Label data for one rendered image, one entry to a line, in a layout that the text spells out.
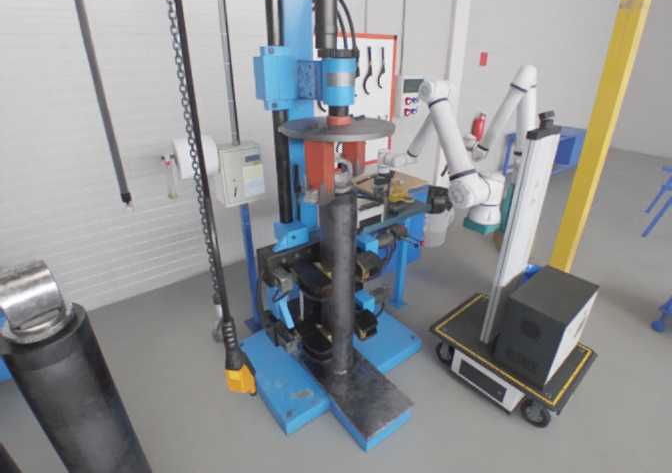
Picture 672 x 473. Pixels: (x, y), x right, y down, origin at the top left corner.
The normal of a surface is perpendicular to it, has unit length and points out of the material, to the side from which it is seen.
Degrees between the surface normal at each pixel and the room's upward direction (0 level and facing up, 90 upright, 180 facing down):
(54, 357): 90
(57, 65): 90
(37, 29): 90
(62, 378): 90
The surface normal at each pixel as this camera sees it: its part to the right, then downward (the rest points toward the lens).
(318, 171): -0.47, 0.37
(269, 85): 0.59, 0.34
